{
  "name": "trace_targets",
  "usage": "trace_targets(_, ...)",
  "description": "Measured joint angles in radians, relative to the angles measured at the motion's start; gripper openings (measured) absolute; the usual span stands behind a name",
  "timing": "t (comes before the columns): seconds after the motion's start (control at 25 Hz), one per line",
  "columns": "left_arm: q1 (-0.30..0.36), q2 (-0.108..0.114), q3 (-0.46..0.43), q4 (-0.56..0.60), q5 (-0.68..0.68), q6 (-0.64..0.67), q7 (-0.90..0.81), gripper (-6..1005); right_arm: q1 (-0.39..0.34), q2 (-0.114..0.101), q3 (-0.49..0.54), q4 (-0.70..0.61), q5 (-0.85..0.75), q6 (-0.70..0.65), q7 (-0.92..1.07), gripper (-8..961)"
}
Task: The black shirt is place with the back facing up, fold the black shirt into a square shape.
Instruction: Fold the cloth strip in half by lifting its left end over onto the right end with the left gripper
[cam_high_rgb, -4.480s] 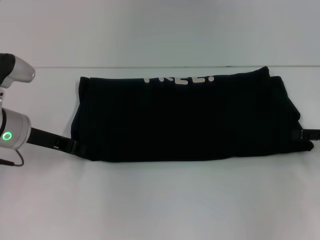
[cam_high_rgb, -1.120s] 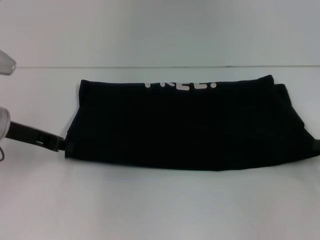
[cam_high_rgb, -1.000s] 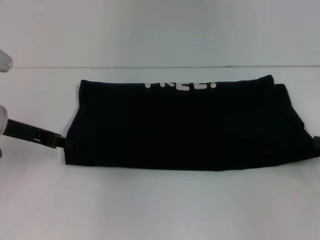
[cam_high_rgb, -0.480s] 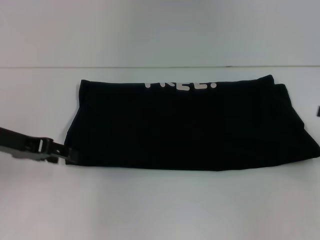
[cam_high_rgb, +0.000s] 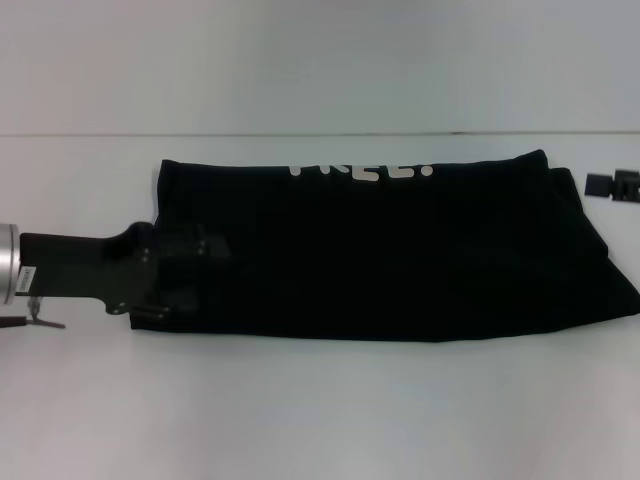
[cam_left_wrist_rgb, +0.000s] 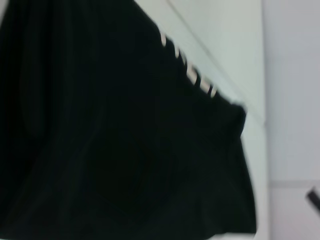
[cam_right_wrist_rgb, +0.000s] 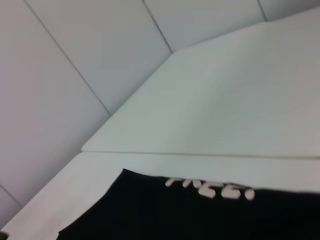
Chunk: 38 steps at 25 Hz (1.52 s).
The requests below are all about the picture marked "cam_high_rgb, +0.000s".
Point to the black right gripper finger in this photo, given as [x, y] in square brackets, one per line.
[597, 184]

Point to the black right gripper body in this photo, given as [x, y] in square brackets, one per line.
[631, 185]

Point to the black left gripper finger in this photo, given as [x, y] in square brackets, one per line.
[195, 245]
[172, 302]

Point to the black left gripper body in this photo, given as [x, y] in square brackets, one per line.
[85, 267]

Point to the black t-shirt with white print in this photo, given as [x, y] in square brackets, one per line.
[380, 250]

